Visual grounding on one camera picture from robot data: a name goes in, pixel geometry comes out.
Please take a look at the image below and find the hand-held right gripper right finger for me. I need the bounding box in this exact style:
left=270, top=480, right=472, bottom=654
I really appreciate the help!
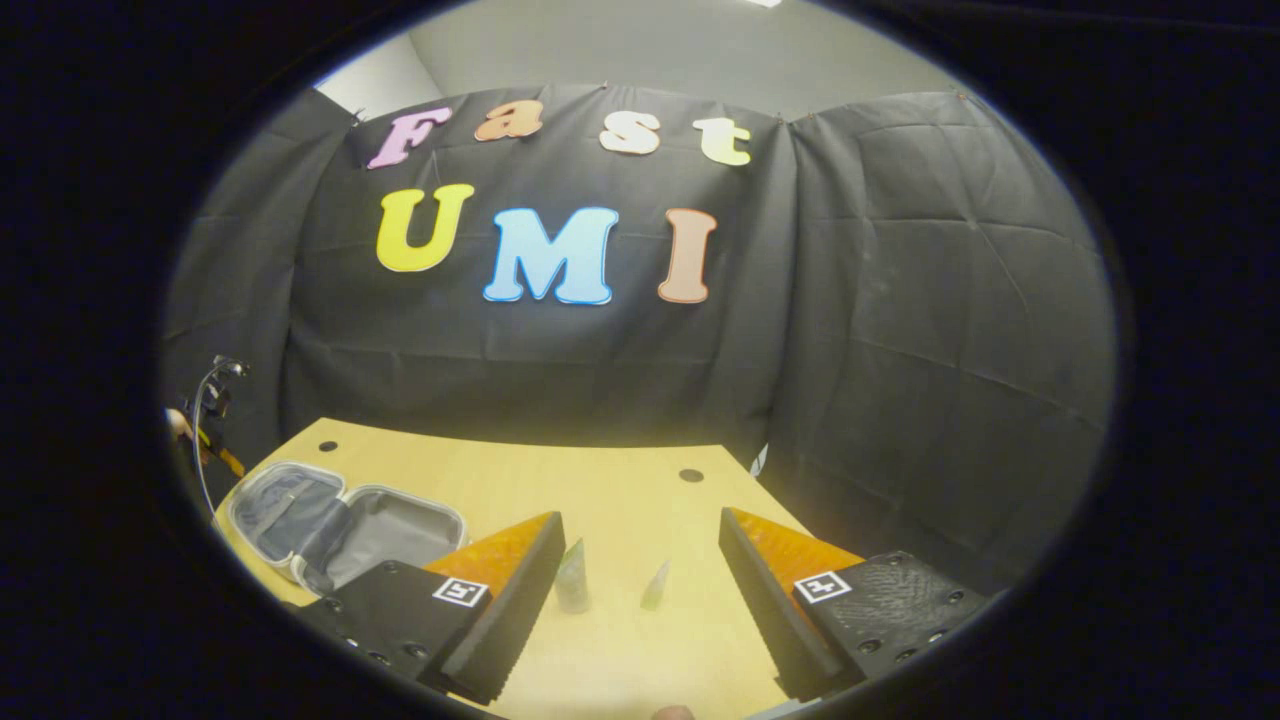
left=718, top=507, right=991, bottom=701

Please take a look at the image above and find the black backdrop cloth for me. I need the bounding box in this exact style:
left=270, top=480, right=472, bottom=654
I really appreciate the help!
left=162, top=82, right=1116, bottom=596

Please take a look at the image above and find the grey cable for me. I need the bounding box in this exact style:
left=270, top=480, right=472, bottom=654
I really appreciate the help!
left=190, top=362, right=237, bottom=523

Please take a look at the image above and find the white suitcase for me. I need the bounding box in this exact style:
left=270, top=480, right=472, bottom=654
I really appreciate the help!
left=228, top=460, right=469, bottom=598

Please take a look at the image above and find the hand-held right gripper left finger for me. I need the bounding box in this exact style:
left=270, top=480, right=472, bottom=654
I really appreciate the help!
left=300, top=511, right=567, bottom=706

